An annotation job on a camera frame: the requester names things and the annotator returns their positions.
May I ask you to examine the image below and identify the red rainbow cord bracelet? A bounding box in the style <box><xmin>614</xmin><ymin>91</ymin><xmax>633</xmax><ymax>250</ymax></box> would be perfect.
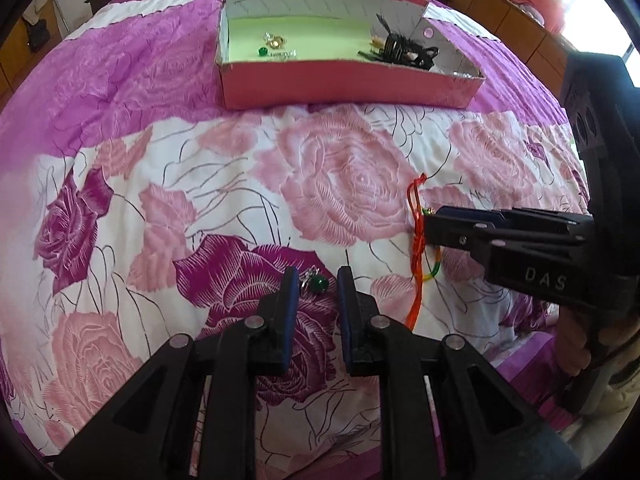
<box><xmin>403</xmin><ymin>173</ymin><xmax>444</xmax><ymax>332</ymax></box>

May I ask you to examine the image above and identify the green bead earring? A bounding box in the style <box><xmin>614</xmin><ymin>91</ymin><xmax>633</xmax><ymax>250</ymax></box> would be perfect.
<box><xmin>299</xmin><ymin>266</ymin><xmax>330</xmax><ymax>295</ymax></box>

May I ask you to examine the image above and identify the black ribbon hair accessory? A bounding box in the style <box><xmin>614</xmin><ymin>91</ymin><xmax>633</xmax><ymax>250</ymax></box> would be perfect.
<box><xmin>358</xmin><ymin>14</ymin><xmax>439</xmax><ymax>72</ymax></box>

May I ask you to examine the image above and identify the red multicolour braided bracelet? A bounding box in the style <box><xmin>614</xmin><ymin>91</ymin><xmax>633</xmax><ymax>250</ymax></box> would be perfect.
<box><xmin>261</xmin><ymin>30</ymin><xmax>298</xmax><ymax>60</ymax></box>

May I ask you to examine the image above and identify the person's right hand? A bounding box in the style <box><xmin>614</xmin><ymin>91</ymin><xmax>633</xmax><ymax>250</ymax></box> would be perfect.
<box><xmin>555</xmin><ymin>307</ymin><xmax>639</xmax><ymax>377</ymax></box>

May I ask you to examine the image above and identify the wooden dresser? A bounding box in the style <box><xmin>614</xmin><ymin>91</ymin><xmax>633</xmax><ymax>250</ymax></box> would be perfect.
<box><xmin>448</xmin><ymin>0</ymin><xmax>574</xmax><ymax>98</ymax></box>

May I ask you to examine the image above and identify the pink floral bedspread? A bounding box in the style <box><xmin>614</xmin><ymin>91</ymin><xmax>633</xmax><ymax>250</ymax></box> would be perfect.
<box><xmin>1</xmin><ymin>0</ymin><xmax>588</xmax><ymax>455</ymax></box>

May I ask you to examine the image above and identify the pink cardboard box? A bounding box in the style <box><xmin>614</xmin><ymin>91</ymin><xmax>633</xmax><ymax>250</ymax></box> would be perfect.
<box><xmin>216</xmin><ymin>0</ymin><xmax>485</xmax><ymax>110</ymax></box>

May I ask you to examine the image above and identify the light green paper liner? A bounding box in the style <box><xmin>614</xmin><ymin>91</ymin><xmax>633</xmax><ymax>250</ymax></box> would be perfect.
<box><xmin>224</xmin><ymin>16</ymin><xmax>372</xmax><ymax>63</ymax></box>

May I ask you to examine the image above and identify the black hanging bag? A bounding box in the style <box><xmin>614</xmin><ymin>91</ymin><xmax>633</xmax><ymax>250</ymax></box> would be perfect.
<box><xmin>23</xmin><ymin>18</ymin><xmax>51</xmax><ymax>53</ymax></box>

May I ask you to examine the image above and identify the orange wooden wardrobe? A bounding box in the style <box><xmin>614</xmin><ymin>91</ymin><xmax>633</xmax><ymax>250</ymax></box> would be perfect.
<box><xmin>1</xmin><ymin>0</ymin><xmax>61</xmax><ymax>107</ymax></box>

